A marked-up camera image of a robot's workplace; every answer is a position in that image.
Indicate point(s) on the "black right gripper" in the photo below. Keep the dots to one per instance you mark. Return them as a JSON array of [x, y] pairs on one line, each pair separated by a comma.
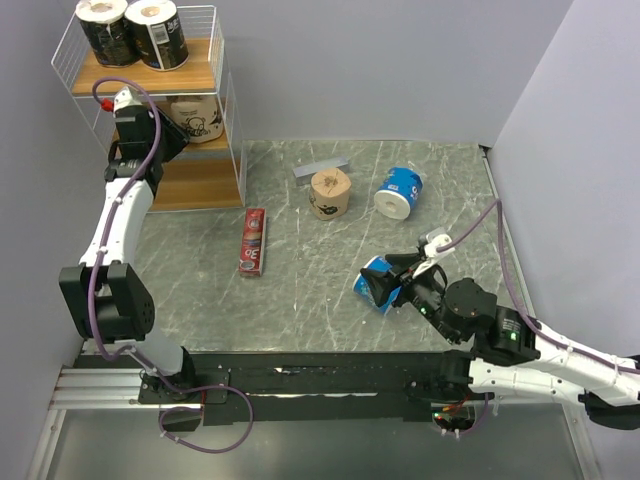
[[381, 281]]

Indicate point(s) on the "brown paper towel roll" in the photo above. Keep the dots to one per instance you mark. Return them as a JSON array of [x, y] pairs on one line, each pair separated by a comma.
[[329, 193], [199, 115]]

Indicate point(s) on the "white wire wooden shelf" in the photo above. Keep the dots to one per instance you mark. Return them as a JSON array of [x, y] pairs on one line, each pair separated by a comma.
[[208, 175]]

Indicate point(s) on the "black paper towel roll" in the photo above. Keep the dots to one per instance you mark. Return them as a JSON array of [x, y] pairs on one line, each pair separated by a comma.
[[158, 34], [106, 28]]

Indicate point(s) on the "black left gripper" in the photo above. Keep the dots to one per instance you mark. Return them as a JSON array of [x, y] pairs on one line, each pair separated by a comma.
[[177, 136]]

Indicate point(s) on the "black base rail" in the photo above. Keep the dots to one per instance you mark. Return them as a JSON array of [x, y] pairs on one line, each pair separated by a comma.
[[296, 386]]

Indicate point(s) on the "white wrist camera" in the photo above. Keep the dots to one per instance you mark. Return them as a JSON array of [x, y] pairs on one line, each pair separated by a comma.
[[435, 245], [125, 98]]

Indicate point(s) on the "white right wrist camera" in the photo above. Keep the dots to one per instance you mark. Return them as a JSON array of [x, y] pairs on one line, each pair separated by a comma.
[[435, 245]]

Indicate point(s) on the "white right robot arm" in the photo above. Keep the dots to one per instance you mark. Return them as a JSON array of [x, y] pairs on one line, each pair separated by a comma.
[[511, 354]]

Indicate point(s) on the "grey rectangular box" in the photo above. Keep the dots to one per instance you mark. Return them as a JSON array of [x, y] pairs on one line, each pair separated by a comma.
[[304, 173]]

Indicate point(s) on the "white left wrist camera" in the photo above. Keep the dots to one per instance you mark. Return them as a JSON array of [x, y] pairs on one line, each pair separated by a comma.
[[125, 98]]

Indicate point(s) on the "blue paper towel roll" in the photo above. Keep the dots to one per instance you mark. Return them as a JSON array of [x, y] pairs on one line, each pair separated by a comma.
[[369, 286], [399, 193]]

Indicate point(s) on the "red toothpaste box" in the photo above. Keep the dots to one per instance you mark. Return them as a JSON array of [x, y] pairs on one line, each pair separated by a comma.
[[253, 242]]

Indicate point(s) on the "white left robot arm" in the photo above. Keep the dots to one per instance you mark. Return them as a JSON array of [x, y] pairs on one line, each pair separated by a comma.
[[107, 300]]

